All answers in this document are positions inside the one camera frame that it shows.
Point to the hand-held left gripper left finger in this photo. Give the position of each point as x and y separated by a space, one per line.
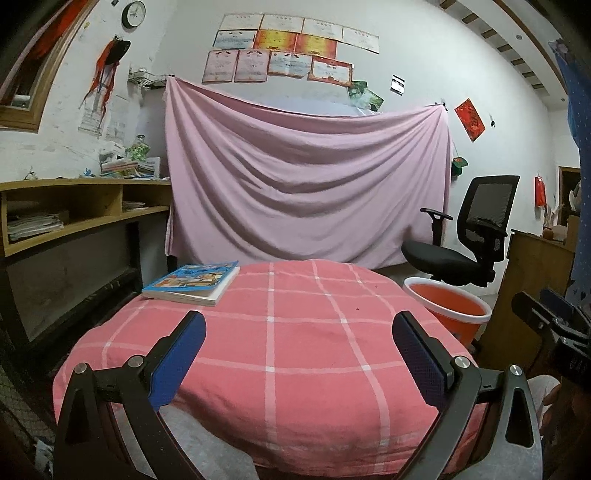
178 360

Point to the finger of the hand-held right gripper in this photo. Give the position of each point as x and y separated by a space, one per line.
561 304
535 311

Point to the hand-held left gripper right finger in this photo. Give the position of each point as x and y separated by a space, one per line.
422 360

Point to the orange bucket with white rim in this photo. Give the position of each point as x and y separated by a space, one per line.
448 300

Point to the wooden cabinet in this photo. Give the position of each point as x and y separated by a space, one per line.
535 263

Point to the person's grey trouser leg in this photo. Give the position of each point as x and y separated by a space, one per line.
538 387

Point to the blue illustrated book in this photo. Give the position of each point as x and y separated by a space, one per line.
194 281

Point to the black mesh office chair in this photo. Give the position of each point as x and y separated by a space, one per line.
438 258

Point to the red hanging pouch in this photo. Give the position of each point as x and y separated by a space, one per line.
540 191

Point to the pink checked tablecloth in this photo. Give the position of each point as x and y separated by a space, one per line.
300 332

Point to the thin booklets in cubby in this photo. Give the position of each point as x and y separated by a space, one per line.
134 206

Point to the metal mesh rack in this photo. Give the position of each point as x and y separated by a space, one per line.
25 415

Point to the green cap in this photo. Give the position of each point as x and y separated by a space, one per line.
459 164

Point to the blue patterned cloth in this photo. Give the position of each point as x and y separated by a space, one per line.
579 115

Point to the stack of books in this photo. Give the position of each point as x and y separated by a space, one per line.
131 170

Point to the stack of papers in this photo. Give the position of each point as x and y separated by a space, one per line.
34 226

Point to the wooden desk shelf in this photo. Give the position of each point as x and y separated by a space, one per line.
69 184

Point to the blue paper ornament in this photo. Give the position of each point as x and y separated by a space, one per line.
87 173

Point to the glass candy jar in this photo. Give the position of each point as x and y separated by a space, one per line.
137 150

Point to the white box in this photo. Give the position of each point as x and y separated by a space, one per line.
111 153

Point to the hanging pink sheet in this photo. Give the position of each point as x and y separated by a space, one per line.
300 175

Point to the green landscape photo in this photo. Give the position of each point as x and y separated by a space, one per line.
373 100
357 89

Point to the black white small poster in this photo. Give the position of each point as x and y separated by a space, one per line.
397 84

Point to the red tassel ornament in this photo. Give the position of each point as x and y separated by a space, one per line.
111 60

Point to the pink curtain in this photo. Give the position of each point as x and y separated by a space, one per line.
21 69

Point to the red paper wall decoration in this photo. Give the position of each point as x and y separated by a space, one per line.
470 119

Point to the paper wall chart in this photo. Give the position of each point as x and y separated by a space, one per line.
92 117
119 122

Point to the wooden window frame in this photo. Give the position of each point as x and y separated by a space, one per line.
51 87

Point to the group of wall certificates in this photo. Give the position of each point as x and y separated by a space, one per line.
286 41

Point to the round wall clock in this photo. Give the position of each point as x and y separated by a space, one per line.
134 14

